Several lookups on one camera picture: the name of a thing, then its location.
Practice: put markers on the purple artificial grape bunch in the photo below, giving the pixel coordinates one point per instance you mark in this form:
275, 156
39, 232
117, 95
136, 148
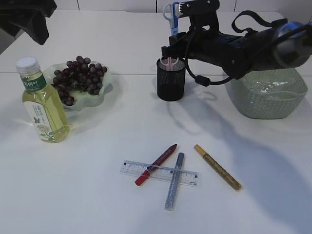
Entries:
81, 75

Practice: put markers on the black mesh pen holder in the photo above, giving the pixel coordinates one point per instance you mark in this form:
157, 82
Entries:
170, 84

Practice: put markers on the red crayon pen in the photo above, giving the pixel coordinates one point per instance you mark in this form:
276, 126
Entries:
161, 159

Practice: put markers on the clear plastic ruler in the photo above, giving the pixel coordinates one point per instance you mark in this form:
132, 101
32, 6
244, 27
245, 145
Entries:
161, 173

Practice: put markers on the yellow tea bottle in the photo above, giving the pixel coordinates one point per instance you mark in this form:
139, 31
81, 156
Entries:
42, 102

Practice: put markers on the blue glitter pen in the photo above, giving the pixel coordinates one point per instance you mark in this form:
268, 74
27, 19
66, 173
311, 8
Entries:
170, 200

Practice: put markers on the green plastic woven basket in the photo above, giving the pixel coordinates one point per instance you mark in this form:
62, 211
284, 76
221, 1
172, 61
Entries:
277, 105

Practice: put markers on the gold glitter pen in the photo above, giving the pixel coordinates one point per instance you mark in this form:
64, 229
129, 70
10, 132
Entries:
218, 169

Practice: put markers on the clear plastic sheet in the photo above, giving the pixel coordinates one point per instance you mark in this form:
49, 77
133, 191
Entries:
268, 87

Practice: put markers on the pink purple scissors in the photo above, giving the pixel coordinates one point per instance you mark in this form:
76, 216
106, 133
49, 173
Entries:
169, 63

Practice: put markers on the blue black right robot arm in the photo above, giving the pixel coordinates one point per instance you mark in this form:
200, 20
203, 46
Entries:
282, 45

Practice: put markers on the green wavy glass plate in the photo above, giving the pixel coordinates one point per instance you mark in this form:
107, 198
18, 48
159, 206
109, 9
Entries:
83, 99

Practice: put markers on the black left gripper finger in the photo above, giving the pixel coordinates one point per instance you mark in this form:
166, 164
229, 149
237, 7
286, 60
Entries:
28, 16

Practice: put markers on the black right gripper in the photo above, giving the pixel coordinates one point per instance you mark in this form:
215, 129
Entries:
236, 55

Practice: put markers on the blue scissors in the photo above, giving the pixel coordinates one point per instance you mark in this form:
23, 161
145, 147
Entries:
170, 14

